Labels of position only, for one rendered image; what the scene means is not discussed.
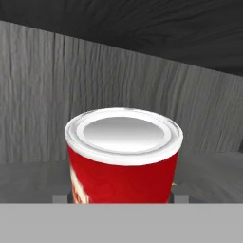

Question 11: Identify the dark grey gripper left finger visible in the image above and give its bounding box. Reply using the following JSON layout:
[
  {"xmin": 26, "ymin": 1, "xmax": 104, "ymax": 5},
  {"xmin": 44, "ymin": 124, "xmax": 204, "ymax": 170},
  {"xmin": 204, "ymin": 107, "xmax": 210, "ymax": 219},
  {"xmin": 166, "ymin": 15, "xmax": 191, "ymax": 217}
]
[{"xmin": 52, "ymin": 193, "xmax": 75, "ymax": 205}]

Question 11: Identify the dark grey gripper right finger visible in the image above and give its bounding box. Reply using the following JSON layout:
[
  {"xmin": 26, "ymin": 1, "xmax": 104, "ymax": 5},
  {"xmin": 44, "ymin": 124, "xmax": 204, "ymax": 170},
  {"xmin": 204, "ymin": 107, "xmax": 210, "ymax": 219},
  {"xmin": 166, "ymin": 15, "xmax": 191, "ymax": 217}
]
[{"xmin": 168, "ymin": 191, "xmax": 190, "ymax": 205}]

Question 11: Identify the red can with white lid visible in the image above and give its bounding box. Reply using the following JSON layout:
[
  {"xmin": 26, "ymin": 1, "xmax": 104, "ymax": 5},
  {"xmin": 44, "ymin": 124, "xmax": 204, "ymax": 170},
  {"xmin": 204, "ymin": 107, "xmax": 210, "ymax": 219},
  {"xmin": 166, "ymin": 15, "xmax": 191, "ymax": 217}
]
[{"xmin": 65, "ymin": 106, "xmax": 184, "ymax": 205}]

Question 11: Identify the grey wooden cabinet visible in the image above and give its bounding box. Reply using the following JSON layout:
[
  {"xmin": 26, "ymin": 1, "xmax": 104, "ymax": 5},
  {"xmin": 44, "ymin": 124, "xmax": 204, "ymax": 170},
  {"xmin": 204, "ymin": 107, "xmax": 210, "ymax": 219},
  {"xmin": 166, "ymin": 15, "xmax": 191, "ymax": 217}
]
[{"xmin": 0, "ymin": 0, "xmax": 243, "ymax": 205}]

